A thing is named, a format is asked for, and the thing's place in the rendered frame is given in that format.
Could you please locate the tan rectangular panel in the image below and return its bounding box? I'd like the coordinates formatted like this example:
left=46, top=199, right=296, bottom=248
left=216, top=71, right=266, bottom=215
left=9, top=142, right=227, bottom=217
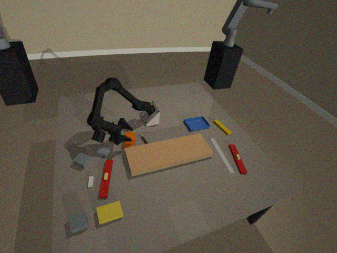
left=125, top=133, right=213, bottom=177

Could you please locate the red long bar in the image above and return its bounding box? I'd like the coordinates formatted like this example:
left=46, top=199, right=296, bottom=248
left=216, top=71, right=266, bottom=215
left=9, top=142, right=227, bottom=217
left=229, top=145, right=247, bottom=174
left=99, top=160, right=113, bottom=199

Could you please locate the blue shallow tray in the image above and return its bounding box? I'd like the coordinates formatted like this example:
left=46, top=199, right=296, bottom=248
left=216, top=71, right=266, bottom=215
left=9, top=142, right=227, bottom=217
left=183, top=116, right=210, bottom=132

